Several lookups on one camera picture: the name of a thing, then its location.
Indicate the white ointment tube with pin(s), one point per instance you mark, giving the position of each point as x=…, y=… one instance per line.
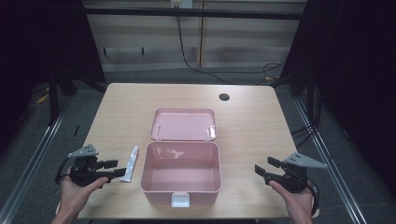
x=130, y=165

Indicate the pink plastic box with lid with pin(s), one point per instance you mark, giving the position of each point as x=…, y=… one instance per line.
x=182, y=168

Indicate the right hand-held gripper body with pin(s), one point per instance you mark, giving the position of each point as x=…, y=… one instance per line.
x=295, y=174

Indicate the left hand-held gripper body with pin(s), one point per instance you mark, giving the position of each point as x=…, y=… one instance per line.
x=83, y=174

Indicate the white wall socket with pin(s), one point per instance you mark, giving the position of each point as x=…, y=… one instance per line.
x=181, y=3

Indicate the black horizontal bar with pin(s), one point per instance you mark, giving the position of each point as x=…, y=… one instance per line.
x=193, y=13

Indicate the dark curtain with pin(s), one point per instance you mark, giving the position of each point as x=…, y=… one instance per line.
x=37, y=40
x=355, y=77

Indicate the black metal stand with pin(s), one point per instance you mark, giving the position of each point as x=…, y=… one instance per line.
x=53, y=99

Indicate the person's left hand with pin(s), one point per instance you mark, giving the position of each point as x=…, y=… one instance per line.
x=74, y=194

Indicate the person's right hand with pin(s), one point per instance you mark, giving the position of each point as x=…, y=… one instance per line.
x=295, y=202

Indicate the small black floor strip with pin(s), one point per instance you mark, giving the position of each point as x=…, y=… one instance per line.
x=76, y=130

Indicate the metal floor rail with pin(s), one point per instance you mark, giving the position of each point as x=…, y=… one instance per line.
x=34, y=158
x=330, y=161

